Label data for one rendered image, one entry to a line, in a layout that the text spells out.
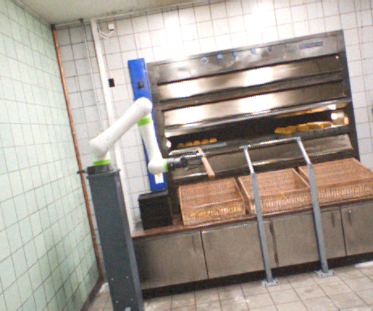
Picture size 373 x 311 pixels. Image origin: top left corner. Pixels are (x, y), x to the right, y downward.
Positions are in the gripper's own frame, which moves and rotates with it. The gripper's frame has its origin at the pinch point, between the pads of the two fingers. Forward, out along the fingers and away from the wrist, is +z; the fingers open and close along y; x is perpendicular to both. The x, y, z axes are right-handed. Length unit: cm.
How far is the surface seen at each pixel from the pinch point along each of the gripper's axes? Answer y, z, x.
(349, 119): -6, 151, -103
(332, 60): -66, 142, -104
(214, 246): 80, -1, -47
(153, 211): 45, -50, -61
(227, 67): -75, 40, -103
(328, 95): -33, 132, -102
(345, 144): 17, 143, -102
